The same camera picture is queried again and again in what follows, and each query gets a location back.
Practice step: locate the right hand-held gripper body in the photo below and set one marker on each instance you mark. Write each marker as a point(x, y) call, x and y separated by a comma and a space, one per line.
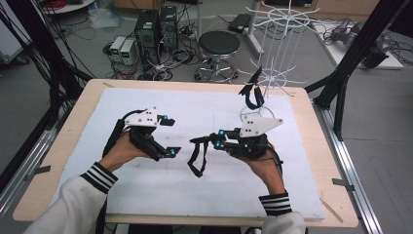
point(253, 130)

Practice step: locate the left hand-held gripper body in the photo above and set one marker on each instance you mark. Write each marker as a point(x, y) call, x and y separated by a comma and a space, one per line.
point(144, 130)

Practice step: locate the navy bow tie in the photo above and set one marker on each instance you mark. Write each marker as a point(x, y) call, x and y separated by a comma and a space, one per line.
point(256, 75)

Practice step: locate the person's left hand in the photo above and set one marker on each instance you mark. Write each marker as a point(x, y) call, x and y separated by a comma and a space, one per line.
point(121, 151)

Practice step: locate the person's right hand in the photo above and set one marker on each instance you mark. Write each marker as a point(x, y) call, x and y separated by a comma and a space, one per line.
point(268, 172)

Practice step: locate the white table mat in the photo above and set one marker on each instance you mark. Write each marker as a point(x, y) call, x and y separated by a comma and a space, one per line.
point(162, 188)

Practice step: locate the white power supply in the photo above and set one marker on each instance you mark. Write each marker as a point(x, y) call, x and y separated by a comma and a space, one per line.
point(117, 47)
point(129, 52)

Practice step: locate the black computer tower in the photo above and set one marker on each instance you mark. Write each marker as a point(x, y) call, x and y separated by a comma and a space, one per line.
point(168, 26)
point(146, 32)

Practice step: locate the black round stool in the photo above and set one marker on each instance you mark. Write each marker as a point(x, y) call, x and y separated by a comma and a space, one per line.
point(219, 42)

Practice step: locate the white desk leg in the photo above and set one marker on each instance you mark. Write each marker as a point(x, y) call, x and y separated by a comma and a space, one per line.
point(255, 32)

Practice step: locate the flat black box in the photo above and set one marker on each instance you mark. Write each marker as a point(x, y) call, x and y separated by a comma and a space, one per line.
point(239, 22)

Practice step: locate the clear plastic bag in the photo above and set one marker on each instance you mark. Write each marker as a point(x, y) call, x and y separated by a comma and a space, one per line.
point(105, 18)

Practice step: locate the aluminium rail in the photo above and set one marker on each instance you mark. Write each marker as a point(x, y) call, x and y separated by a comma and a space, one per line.
point(29, 162)
point(350, 162)

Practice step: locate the black frame post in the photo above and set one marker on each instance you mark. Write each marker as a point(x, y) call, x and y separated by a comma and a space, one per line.
point(350, 58)
point(42, 48)

